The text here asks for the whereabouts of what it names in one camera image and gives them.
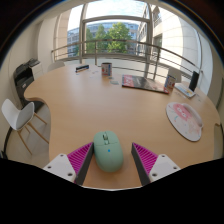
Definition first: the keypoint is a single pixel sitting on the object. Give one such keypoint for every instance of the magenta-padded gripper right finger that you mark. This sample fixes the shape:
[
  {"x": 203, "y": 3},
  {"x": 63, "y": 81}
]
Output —
[{"x": 146, "y": 157}]

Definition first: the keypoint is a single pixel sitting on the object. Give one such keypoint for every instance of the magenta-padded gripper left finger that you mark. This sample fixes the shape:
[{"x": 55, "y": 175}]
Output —
[{"x": 79, "y": 156}]

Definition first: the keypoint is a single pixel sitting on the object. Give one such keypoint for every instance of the mint green computer mouse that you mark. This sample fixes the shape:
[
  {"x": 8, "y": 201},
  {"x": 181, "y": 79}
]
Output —
[{"x": 108, "y": 153}]

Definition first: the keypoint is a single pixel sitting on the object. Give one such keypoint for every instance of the round white pink mouse pad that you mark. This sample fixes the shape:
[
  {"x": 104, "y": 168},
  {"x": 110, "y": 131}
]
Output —
[{"x": 185, "y": 121}]

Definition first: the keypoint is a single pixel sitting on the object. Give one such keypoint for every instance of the red magazine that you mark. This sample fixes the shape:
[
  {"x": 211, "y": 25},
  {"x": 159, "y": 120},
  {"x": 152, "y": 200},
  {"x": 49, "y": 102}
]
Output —
[{"x": 143, "y": 83}]

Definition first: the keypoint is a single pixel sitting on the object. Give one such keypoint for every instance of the white chair with wooden legs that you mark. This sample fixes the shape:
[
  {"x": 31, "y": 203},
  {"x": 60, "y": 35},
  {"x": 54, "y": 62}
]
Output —
[{"x": 16, "y": 115}]

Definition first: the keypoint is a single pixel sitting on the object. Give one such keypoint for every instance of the white illustrated book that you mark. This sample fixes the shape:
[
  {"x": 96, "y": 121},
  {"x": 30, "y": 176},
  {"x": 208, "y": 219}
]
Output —
[{"x": 185, "y": 90}]

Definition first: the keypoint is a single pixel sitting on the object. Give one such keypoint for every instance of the small dark box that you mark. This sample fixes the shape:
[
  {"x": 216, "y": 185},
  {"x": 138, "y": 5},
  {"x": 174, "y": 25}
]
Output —
[{"x": 82, "y": 68}]

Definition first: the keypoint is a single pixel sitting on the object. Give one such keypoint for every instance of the black speaker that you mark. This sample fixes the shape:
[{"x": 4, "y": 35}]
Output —
[{"x": 194, "y": 81}]

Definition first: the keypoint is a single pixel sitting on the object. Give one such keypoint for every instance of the black office printer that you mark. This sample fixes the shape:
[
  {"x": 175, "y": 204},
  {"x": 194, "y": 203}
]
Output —
[{"x": 24, "y": 80}]

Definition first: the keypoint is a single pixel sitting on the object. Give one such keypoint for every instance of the metal balcony railing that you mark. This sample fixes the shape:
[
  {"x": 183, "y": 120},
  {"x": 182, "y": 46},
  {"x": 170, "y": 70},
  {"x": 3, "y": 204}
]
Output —
[{"x": 116, "y": 40}]

